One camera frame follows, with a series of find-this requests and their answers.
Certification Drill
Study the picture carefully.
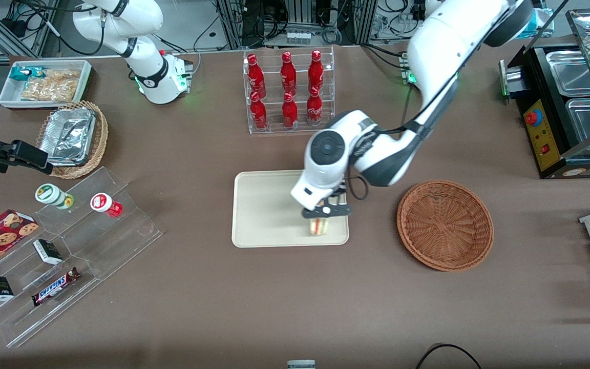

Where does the triangular sandwich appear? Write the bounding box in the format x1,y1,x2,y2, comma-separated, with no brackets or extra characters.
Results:
308,216,332,237

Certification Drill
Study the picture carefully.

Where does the aluminium foil tray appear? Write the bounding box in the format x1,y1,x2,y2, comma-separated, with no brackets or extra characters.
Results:
38,107,97,167

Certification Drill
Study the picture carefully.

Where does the beige plastic serving tray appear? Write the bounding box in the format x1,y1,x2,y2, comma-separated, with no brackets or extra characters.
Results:
231,168,350,249

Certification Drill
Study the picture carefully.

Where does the light wicker basket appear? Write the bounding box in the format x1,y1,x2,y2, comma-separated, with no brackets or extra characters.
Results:
35,100,109,180

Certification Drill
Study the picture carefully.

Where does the round brown wicker basket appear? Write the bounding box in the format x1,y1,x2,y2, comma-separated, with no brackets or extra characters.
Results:
396,179,495,273

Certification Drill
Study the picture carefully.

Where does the green lid yogurt cup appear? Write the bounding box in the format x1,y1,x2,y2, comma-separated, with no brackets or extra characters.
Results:
35,183,75,210

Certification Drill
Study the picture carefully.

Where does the clear acrylic bottle rack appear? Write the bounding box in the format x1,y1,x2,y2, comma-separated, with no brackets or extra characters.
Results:
243,46,336,135

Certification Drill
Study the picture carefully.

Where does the white rectangular snack bin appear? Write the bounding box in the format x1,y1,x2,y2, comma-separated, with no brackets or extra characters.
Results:
0,59,93,110

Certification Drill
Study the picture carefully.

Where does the clear bag of pastries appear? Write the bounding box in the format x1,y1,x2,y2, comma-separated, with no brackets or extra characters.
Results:
20,69,82,102

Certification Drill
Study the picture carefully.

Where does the red cola bottle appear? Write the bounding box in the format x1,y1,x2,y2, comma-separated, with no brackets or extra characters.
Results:
308,49,325,95
249,92,269,131
281,92,299,129
280,51,298,96
306,87,324,127
247,53,267,99

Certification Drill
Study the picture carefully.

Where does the teal snack packet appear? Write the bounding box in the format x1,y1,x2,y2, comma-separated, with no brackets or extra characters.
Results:
9,66,50,82

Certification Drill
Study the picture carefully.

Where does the red lid yogurt cup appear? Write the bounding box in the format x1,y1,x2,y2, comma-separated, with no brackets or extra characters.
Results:
90,192,124,218

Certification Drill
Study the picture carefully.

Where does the clear acrylic stepped stand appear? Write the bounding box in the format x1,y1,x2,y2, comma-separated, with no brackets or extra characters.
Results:
0,166,164,350

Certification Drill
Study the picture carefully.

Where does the Snickers chocolate bar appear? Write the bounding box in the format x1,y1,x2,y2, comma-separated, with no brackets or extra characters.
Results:
31,267,82,308

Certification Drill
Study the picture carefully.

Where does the black food warmer appliance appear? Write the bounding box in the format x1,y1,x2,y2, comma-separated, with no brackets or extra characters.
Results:
498,0,590,180

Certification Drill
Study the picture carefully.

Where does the aluminium frame rack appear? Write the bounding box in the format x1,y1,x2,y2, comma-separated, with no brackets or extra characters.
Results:
215,0,378,50

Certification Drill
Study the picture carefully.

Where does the black cable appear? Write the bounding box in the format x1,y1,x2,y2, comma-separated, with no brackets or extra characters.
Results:
416,343,483,369

